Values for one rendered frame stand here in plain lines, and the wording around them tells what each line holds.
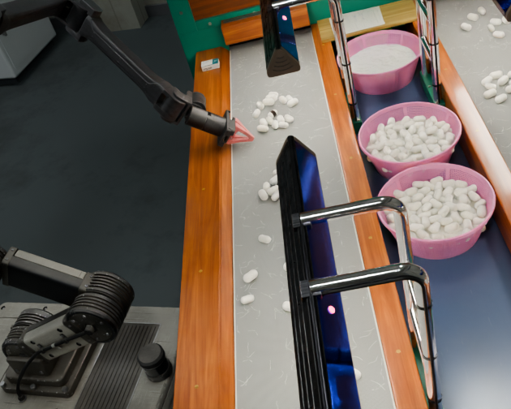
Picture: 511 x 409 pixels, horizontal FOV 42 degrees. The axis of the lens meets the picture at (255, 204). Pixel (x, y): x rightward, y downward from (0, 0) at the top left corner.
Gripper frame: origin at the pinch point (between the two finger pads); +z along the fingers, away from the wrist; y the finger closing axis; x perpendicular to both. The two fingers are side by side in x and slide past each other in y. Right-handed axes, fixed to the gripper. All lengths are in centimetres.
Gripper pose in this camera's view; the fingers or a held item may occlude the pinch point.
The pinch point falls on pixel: (251, 138)
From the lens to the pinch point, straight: 192.5
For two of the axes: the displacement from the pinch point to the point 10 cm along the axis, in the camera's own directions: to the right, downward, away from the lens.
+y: -0.4, -6.6, 7.5
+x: -4.3, 6.9, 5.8
